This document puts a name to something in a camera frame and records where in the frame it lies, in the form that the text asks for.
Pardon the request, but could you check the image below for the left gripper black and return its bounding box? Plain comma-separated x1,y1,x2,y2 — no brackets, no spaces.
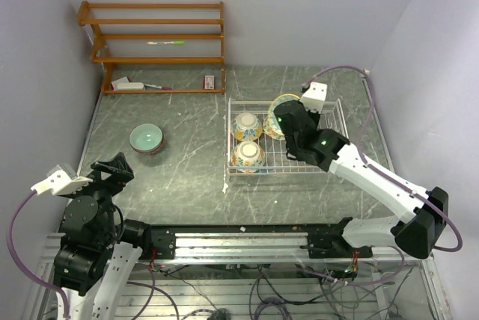
63,150,132,239

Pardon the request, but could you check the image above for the orange flower bowl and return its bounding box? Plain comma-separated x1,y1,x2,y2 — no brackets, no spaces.
263,113,285,141

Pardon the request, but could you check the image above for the yellow sun teal bowl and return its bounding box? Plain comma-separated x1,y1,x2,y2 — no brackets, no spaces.
269,93,300,112

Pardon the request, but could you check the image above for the blue yellow patterned bowl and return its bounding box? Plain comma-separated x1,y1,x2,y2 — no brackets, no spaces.
231,111,263,141

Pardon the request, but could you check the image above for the orange leaf bird bowl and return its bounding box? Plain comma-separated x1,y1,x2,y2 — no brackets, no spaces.
231,141,266,173

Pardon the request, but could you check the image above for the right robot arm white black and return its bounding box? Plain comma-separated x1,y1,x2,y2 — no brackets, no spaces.
274,100,448,259

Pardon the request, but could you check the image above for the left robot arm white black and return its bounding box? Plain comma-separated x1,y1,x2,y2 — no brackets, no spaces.
53,153,153,319

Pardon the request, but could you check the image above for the light teal glazed bowl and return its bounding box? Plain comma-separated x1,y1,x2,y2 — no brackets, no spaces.
129,123,164,155

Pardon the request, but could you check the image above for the white eraser block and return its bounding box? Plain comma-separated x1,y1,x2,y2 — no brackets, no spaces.
117,82,145,91

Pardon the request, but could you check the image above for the pink white pen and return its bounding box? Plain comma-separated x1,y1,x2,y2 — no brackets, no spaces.
144,83,172,91

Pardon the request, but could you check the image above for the red white small box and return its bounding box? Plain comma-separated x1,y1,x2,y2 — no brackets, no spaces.
203,75,215,90

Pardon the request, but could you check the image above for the green white pen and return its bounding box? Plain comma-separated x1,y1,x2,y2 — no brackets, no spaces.
147,40,186,46

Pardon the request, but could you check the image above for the wooden three-tier shelf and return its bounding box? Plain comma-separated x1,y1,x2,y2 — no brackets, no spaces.
76,0,226,95

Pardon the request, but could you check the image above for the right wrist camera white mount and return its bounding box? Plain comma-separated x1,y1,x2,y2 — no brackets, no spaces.
299,81,328,114

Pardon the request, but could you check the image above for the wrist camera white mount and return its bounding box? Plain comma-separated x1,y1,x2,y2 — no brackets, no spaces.
299,81,328,114
31,164,93,196

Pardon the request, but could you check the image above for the white wire dish rack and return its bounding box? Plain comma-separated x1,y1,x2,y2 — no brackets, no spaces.
225,99,349,176

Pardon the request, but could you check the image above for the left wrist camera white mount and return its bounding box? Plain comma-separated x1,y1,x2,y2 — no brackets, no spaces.
31,164,93,196

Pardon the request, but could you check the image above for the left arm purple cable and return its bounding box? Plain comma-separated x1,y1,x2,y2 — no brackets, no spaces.
6,191,72,319

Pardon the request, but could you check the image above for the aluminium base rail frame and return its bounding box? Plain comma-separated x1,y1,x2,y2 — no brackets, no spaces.
37,217,432,319

